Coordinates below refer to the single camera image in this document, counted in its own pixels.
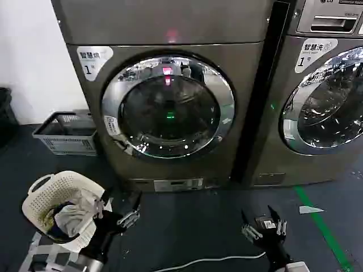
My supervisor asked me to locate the grey front-load dryer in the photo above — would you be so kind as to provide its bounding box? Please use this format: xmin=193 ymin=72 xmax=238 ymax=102
xmin=50 ymin=0 xmax=275 ymax=194

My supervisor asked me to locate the grey front-load washer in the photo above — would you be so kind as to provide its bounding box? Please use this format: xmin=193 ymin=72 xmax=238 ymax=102
xmin=249 ymin=0 xmax=363 ymax=188

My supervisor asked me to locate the silver washer drawer panel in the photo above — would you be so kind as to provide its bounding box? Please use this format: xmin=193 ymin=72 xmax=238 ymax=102
xmin=296 ymin=0 xmax=363 ymax=36

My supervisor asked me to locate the white perforated laundry basket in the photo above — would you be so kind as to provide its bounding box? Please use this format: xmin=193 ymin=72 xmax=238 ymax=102
xmin=22 ymin=170 xmax=115 ymax=253

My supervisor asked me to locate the white washer number sticker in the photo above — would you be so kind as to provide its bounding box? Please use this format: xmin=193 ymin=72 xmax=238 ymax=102
xmin=294 ymin=38 xmax=339 ymax=74

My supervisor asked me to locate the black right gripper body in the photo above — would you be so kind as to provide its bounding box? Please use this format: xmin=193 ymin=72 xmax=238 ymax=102
xmin=251 ymin=215 xmax=293 ymax=265

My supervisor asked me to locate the white dryer number sticker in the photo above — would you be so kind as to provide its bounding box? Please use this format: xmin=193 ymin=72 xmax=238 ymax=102
xmin=76 ymin=45 xmax=115 ymax=83

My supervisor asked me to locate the grey plastic crate basket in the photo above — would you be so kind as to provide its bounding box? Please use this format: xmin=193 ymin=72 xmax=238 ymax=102
xmin=32 ymin=110 xmax=99 ymax=156

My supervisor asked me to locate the silver dryer service panel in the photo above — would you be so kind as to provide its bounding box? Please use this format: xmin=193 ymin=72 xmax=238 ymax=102
xmin=153 ymin=177 xmax=205 ymax=192

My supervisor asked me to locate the dark blue garment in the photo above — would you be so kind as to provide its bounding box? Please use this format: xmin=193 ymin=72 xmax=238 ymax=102
xmin=42 ymin=202 xmax=75 ymax=242

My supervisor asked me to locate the black bin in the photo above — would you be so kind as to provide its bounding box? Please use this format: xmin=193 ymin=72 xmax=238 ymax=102
xmin=0 ymin=87 xmax=19 ymax=148

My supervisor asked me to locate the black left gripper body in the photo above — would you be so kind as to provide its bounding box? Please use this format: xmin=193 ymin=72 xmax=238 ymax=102
xmin=82 ymin=209 xmax=125 ymax=262

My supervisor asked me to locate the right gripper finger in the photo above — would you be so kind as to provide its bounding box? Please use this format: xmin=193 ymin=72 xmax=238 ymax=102
xmin=267 ymin=205 xmax=288 ymax=236
xmin=240 ymin=209 xmax=264 ymax=242

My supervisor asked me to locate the white floor cable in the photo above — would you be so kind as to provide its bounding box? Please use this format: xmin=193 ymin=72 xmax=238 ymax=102
xmin=152 ymin=244 xmax=267 ymax=272

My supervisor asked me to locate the white grey garment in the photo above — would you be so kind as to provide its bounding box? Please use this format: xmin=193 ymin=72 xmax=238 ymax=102
xmin=53 ymin=189 xmax=99 ymax=239

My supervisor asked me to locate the grey checkered floor mat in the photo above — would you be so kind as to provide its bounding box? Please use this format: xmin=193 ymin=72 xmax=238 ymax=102
xmin=18 ymin=231 xmax=95 ymax=272

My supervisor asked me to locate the round glass washer door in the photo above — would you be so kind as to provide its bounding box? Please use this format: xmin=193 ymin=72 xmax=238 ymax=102
xmin=278 ymin=45 xmax=363 ymax=156

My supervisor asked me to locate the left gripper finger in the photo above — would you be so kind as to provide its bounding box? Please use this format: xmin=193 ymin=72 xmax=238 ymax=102
xmin=117 ymin=190 xmax=142 ymax=228
xmin=94 ymin=186 xmax=115 ymax=219

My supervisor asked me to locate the green floor tape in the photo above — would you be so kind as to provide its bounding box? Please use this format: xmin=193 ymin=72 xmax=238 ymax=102
xmin=293 ymin=185 xmax=356 ymax=272

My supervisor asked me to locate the round glass dryer door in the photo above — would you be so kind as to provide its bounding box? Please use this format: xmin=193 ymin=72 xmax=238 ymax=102
xmin=100 ymin=50 xmax=237 ymax=163

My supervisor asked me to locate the white paper scrap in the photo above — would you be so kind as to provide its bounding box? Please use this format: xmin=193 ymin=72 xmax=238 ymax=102
xmin=298 ymin=205 xmax=326 ymax=215

